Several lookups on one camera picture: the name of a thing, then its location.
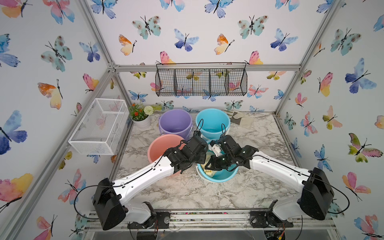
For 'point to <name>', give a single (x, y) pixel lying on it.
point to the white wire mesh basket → (99, 130)
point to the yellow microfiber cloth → (209, 172)
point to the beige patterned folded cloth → (240, 118)
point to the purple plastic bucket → (176, 122)
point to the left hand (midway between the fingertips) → (204, 152)
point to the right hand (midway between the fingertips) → (206, 166)
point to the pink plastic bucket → (160, 144)
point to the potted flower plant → (141, 116)
